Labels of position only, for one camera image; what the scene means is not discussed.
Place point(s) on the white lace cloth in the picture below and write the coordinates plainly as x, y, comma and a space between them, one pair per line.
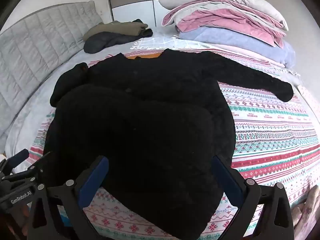
156, 42

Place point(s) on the olive folded garment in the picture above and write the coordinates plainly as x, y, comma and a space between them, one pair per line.
115, 28

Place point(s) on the dark navy folded garment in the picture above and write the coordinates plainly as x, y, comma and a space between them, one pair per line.
105, 41

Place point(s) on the lavender folded blanket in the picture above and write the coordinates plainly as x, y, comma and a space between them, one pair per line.
237, 43

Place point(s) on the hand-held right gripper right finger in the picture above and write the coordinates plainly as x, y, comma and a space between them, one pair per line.
227, 180

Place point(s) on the light pink folded blanket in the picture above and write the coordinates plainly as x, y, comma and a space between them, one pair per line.
260, 60

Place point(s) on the grey bed sheet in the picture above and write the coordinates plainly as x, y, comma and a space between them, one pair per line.
67, 62

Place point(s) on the grey quilted headboard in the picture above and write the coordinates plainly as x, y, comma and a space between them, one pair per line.
37, 45

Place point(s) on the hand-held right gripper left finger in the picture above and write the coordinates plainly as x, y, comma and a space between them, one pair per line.
93, 180

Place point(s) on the white wardrobe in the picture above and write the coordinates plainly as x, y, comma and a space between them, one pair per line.
135, 2

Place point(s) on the beige pink cloth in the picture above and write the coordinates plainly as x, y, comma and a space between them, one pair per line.
308, 210

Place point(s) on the black folded garment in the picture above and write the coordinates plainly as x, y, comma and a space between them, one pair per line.
147, 32

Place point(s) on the patterned striped blanket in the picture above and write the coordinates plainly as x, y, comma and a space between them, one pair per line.
270, 135

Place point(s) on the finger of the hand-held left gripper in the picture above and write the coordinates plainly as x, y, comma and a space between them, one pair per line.
17, 157
33, 168

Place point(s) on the black fleece coat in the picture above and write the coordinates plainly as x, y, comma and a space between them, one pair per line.
150, 120

